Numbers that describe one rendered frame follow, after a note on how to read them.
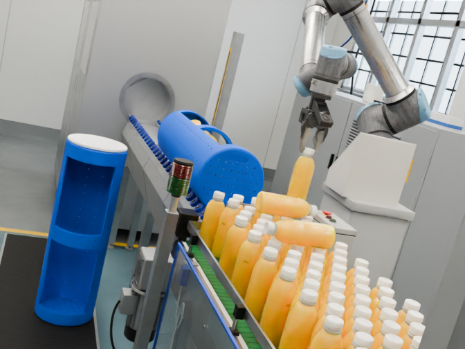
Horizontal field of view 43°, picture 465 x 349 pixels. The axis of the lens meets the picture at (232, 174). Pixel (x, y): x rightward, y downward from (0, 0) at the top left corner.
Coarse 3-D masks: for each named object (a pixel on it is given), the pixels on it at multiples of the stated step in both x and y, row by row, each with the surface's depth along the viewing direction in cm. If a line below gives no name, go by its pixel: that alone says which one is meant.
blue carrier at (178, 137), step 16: (176, 112) 307; (192, 112) 307; (160, 128) 307; (176, 128) 284; (192, 128) 271; (208, 128) 269; (160, 144) 305; (176, 144) 271; (192, 144) 253; (208, 144) 243; (192, 160) 243; (208, 160) 230; (224, 160) 232; (240, 160) 235; (256, 160) 236; (192, 176) 238; (208, 176) 232; (224, 176) 234; (240, 176) 236; (256, 176) 238; (208, 192) 234; (240, 192) 238; (256, 192) 240
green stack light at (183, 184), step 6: (168, 180) 173; (174, 180) 171; (180, 180) 171; (186, 180) 172; (168, 186) 172; (174, 186) 171; (180, 186) 171; (186, 186) 172; (168, 192) 173; (174, 192) 172; (180, 192) 172; (186, 192) 173
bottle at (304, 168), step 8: (304, 160) 204; (312, 160) 205; (296, 168) 206; (304, 168) 204; (312, 168) 205; (296, 176) 206; (304, 176) 205; (312, 176) 207; (296, 184) 206; (304, 184) 205; (288, 192) 208; (296, 192) 206; (304, 192) 206; (304, 200) 208
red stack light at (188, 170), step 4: (172, 164) 172; (176, 164) 170; (172, 168) 171; (176, 168) 170; (180, 168) 170; (184, 168) 170; (188, 168) 171; (192, 168) 173; (172, 172) 171; (176, 172) 170; (180, 172) 170; (184, 172) 170; (188, 172) 171; (172, 176) 171; (176, 176) 171; (180, 176) 170; (184, 176) 171; (188, 176) 172
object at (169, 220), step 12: (168, 216) 174; (168, 228) 175; (168, 240) 176; (156, 252) 178; (168, 252) 177; (156, 264) 177; (156, 276) 178; (156, 288) 179; (144, 300) 183; (156, 300) 181; (144, 312) 181; (144, 324) 182; (144, 336) 183; (144, 348) 184
